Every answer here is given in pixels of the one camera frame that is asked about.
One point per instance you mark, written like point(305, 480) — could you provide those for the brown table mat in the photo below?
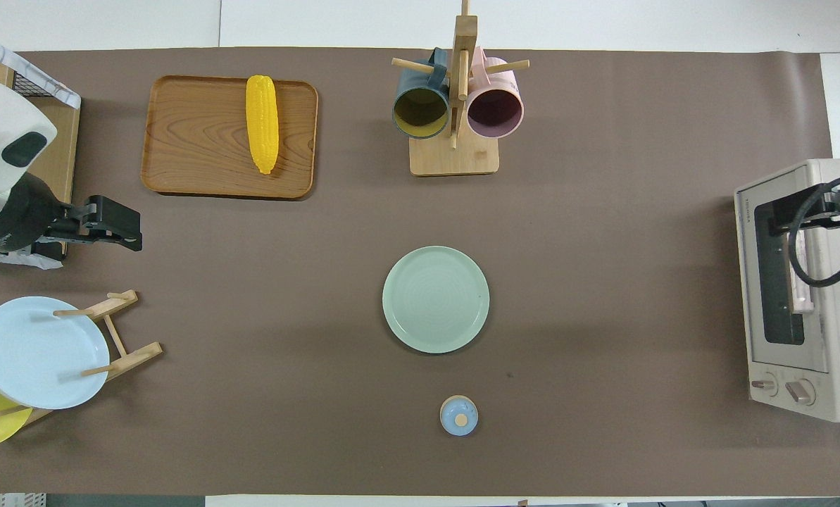
point(321, 282)

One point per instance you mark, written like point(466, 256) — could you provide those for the wooden mug tree stand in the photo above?
point(455, 158)

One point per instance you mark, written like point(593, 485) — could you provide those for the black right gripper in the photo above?
point(838, 204)

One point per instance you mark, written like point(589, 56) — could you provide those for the wooden plate rack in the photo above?
point(134, 353)

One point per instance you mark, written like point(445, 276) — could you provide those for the wooden serving tray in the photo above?
point(201, 141)

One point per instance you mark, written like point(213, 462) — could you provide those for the white checked cloth liner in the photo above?
point(39, 73)

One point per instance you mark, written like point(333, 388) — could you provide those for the white perforated crate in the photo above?
point(18, 501)

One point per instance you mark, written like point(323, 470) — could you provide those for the pale green plate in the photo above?
point(436, 299)

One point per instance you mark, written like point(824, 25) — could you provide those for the oven door with glass window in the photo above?
point(761, 282)

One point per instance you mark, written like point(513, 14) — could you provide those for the yellow corn cob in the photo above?
point(262, 120)

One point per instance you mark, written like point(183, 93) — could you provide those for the light blue plate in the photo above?
point(32, 352)

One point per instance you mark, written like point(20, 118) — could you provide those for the beige oven knob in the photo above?
point(800, 391)
point(765, 384)

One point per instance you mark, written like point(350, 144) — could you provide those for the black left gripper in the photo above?
point(113, 218)

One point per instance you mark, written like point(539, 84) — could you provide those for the pink mug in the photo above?
point(495, 113)

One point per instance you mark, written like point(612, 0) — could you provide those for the dark blue mug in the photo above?
point(420, 113)

